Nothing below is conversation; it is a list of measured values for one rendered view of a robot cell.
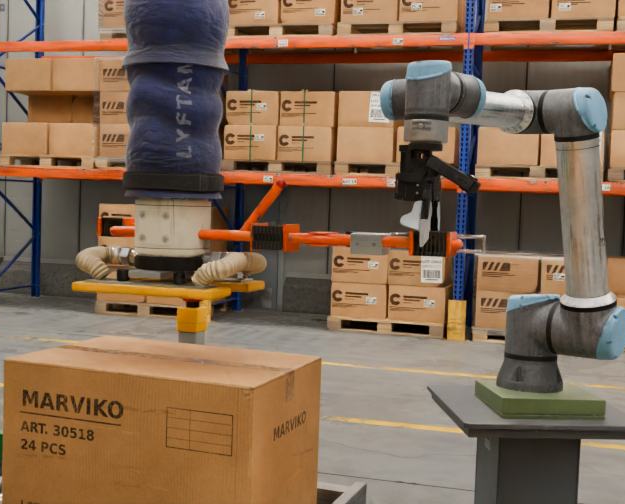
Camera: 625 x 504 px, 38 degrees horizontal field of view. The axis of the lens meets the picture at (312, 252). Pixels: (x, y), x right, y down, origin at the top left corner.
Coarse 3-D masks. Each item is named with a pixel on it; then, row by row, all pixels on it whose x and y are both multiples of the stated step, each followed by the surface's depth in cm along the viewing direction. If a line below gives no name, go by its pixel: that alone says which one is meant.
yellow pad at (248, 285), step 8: (152, 280) 211; (160, 280) 210; (216, 280) 207; (224, 280) 206; (232, 280) 206; (240, 280) 205; (248, 280) 209; (232, 288) 204; (240, 288) 203; (248, 288) 203; (256, 288) 207
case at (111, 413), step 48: (48, 384) 192; (96, 384) 188; (144, 384) 184; (192, 384) 180; (240, 384) 178; (288, 384) 193; (48, 432) 193; (96, 432) 189; (144, 432) 185; (192, 432) 181; (240, 432) 177; (288, 432) 195; (48, 480) 194; (96, 480) 189; (144, 480) 185; (192, 480) 181; (240, 480) 178; (288, 480) 196
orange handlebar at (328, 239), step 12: (120, 228) 205; (132, 228) 204; (228, 240) 196; (240, 240) 195; (288, 240) 191; (300, 240) 190; (312, 240) 189; (324, 240) 188; (336, 240) 187; (348, 240) 186; (384, 240) 184; (396, 240) 183; (408, 240) 182; (456, 240) 180
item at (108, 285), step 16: (176, 272) 192; (80, 288) 195; (96, 288) 194; (112, 288) 193; (128, 288) 191; (144, 288) 190; (160, 288) 189; (176, 288) 188; (192, 288) 188; (208, 288) 189; (224, 288) 191
